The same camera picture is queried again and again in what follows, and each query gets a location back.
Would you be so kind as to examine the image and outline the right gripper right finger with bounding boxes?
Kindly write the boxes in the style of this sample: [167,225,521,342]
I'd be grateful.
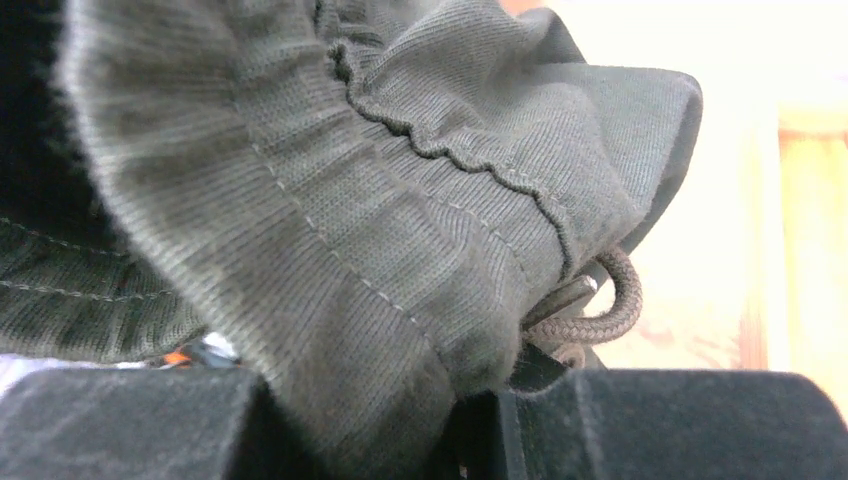
[457,347,847,480]

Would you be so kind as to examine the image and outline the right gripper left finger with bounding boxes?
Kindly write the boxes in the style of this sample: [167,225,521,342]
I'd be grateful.
[1,368,312,480]

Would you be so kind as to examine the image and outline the olive green shorts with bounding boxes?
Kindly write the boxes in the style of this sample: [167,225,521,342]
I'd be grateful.
[1,1,702,479]

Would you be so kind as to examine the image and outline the orange camouflage shorts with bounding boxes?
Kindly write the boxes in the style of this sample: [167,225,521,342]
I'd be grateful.
[147,332,241,369]

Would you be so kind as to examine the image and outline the wooden clothes rack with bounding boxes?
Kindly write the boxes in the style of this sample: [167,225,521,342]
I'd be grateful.
[739,100,847,410]

